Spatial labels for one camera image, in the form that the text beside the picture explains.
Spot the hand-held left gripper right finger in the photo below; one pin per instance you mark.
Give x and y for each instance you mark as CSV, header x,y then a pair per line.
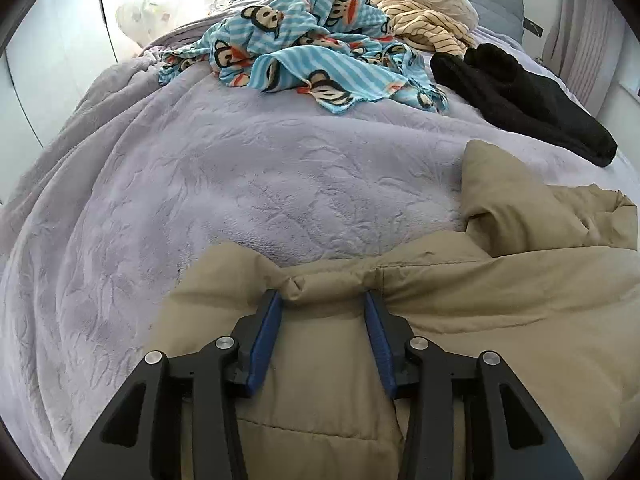
x,y
380,340

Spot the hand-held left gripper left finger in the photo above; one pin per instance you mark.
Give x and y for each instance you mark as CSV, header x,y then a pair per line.
x,y
265,340

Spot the beige puffer jacket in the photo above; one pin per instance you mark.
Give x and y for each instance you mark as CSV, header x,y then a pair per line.
x,y
500,310

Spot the lilac plush bed blanket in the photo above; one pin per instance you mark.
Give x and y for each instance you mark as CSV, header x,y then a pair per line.
x,y
200,185

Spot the black folded garment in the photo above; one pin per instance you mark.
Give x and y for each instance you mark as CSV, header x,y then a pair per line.
x,y
530,105

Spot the blue monkey print cloth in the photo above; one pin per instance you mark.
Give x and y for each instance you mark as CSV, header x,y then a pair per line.
x,y
310,45

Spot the cream striped garment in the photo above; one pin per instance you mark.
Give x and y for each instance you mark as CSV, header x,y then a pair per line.
x,y
425,27

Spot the grey curtain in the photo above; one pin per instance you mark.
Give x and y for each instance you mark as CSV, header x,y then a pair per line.
x,y
580,45

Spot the white wardrobe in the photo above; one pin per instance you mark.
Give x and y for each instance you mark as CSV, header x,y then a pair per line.
x,y
50,35

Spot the dark wall socket plate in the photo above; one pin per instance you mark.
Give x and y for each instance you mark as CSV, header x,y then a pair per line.
x,y
532,27

